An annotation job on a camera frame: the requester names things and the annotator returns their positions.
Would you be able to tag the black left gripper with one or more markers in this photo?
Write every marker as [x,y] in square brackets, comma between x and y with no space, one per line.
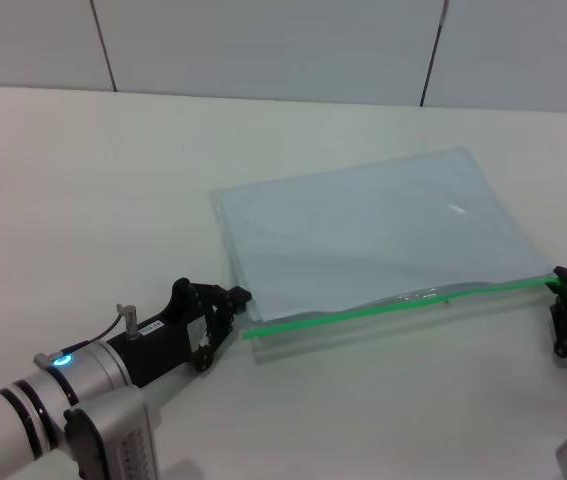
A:
[158,345]

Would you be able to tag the green zip slider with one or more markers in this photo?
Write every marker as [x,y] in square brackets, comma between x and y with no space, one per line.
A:
[554,284]

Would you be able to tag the transparent document bag green zip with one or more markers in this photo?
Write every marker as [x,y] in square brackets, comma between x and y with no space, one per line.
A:
[373,240]

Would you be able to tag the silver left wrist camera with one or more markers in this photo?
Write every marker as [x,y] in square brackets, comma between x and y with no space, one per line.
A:
[118,435]

